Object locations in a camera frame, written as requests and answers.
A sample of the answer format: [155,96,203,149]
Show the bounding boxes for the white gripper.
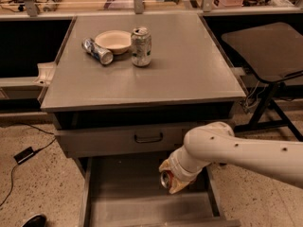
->
[159,145,211,194]

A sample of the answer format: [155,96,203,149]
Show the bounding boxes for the red coke can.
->
[160,170,173,189]

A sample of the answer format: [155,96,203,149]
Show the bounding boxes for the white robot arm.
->
[159,122,303,194]

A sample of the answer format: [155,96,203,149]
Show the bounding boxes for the grey top drawer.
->
[56,122,201,158]

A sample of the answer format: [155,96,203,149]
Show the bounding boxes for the open grey middle drawer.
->
[79,151,241,227]

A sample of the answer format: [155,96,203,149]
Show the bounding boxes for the grey drawer cabinet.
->
[40,12,248,227]

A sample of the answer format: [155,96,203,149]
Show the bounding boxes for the green white upright can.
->
[131,26,152,67]

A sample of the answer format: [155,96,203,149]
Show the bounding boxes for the blue silver lying can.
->
[81,38,114,65]

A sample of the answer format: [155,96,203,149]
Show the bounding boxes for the black shoe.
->
[21,214,47,227]

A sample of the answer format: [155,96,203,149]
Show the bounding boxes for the white paper bowl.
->
[95,30,131,55]

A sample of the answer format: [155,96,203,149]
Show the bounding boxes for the black power adapter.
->
[14,147,34,165]

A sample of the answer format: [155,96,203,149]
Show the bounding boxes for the black stand table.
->
[222,22,303,141]

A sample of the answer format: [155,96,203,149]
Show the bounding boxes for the black drawer handle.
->
[134,132,164,144]

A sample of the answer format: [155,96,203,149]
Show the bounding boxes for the white plastic bracket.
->
[34,61,57,86]

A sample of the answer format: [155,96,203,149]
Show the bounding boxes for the grey metal post left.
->
[23,0,40,17]

